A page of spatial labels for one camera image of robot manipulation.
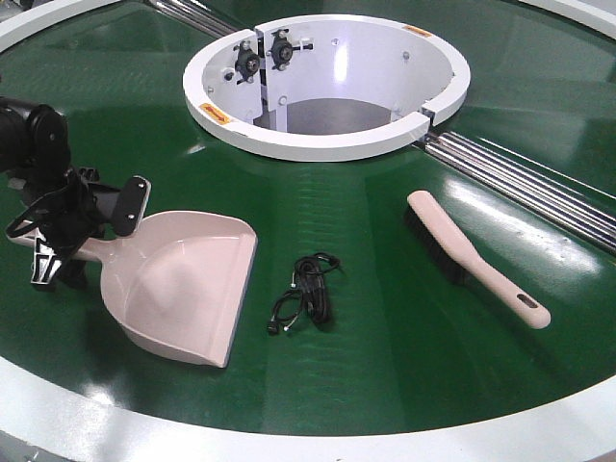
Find orange warning sticker front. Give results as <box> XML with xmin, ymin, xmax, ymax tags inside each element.
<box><xmin>199</xmin><ymin>103</ymin><xmax>232</xmax><ymax>125</ymax></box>

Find chrome roller rails top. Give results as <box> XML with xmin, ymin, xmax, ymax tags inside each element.
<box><xmin>146</xmin><ymin>0</ymin><xmax>239</xmax><ymax>38</ymax></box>

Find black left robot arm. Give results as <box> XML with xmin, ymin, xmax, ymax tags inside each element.
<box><xmin>1</xmin><ymin>97</ymin><xmax>151</xmax><ymax>290</ymax></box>

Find black bearing mount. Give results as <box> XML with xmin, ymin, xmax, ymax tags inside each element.
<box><xmin>234</xmin><ymin>40</ymin><xmax>260</xmax><ymax>84</ymax></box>
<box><xmin>269</xmin><ymin>29</ymin><xmax>294</xmax><ymax>71</ymax></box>

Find orange warning sticker back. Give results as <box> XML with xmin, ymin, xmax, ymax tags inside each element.
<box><xmin>403</xmin><ymin>25</ymin><xmax>432</xmax><ymax>38</ymax></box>

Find chrome roller rails right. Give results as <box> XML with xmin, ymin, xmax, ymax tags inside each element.
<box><xmin>419</xmin><ymin>132</ymin><xmax>615</xmax><ymax>255</ymax></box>

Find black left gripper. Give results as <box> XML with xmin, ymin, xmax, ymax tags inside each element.
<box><xmin>6</xmin><ymin>167</ymin><xmax>151</xmax><ymax>292</ymax></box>

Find right black bearing mount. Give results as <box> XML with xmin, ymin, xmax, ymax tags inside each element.
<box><xmin>269</xmin><ymin>29</ymin><xmax>294</xmax><ymax>71</ymax></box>

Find white outer conveyor rim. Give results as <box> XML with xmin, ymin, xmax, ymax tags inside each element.
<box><xmin>1</xmin><ymin>1</ymin><xmax>615</xmax><ymax>461</ymax></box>

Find left black bearing mount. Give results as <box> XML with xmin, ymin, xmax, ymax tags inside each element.
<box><xmin>234</xmin><ymin>40</ymin><xmax>260</xmax><ymax>84</ymax></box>

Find orange warning sticker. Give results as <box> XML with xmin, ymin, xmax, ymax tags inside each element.
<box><xmin>403</xmin><ymin>25</ymin><xmax>432</xmax><ymax>38</ymax></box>
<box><xmin>199</xmin><ymin>103</ymin><xmax>232</xmax><ymax>125</ymax></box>

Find pink plastic dustpan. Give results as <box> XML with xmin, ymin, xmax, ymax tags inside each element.
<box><xmin>9</xmin><ymin>209</ymin><xmax>259</xmax><ymax>370</ymax></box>

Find black cable bundle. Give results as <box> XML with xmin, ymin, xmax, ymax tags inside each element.
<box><xmin>267</xmin><ymin>252</ymin><xmax>346</xmax><ymax>335</ymax></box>

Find chrome roller rails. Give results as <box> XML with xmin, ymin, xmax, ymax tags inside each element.
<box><xmin>146</xmin><ymin>0</ymin><xmax>239</xmax><ymax>38</ymax></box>
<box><xmin>419</xmin><ymin>132</ymin><xmax>615</xmax><ymax>255</ymax></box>

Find white central ring housing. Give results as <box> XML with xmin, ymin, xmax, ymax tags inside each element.
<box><xmin>183</xmin><ymin>14</ymin><xmax>471</xmax><ymax>162</ymax></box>

